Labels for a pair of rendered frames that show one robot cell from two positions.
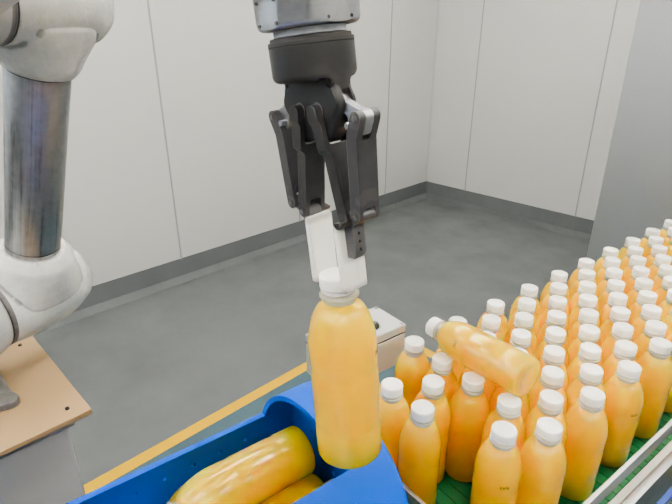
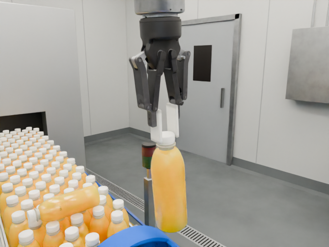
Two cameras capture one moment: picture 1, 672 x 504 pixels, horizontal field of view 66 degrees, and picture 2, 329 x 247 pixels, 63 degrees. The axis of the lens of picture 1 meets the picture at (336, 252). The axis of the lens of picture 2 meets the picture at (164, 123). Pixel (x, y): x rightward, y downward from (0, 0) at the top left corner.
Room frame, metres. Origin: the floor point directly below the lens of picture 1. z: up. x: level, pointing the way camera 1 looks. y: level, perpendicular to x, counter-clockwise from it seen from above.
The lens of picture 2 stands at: (0.47, 0.53, 1.62)
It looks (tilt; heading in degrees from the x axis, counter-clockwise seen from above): 13 degrees down; 270
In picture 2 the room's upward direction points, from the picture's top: straight up
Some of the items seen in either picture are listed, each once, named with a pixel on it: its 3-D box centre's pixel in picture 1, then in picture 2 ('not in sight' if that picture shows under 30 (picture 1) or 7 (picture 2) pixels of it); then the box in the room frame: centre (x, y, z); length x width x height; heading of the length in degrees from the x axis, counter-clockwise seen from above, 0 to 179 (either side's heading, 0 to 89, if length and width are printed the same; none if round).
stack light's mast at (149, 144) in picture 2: not in sight; (149, 160); (0.54, -0.58, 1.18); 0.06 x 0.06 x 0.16
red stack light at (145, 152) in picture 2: not in sight; (149, 150); (0.54, -0.58, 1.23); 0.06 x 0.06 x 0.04
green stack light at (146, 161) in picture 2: not in sight; (149, 160); (0.54, -0.58, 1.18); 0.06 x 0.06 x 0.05
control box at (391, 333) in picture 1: (356, 347); not in sight; (0.95, -0.04, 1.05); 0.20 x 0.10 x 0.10; 127
